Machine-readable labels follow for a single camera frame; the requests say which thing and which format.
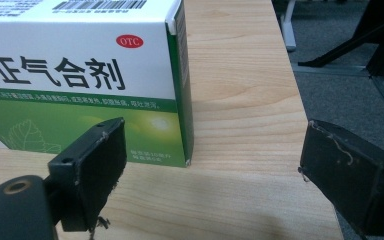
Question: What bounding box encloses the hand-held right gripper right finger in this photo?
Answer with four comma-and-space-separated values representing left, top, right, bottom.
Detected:
298, 119, 384, 237

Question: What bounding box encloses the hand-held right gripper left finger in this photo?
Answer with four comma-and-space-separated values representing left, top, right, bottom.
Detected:
47, 116, 128, 233

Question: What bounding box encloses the white and green medicine box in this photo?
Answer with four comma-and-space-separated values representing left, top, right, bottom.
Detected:
0, 0, 195, 168

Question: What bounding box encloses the black stand base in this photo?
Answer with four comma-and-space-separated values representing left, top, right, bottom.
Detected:
297, 0, 384, 78

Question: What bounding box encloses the white table leg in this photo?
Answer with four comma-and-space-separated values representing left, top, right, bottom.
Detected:
279, 0, 297, 53

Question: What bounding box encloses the grey metal floor rail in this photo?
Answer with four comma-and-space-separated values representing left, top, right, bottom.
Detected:
291, 63, 384, 131

